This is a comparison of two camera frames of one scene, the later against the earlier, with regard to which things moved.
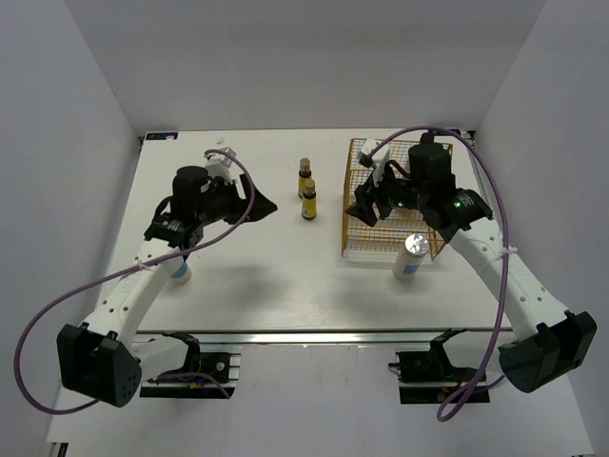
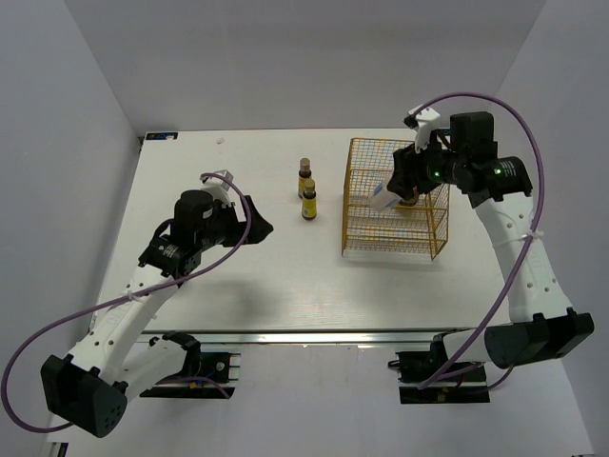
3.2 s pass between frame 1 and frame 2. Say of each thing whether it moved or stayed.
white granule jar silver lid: moved
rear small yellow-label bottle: stayed
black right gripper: moved
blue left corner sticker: stayed
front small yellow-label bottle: stayed
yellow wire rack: stayed
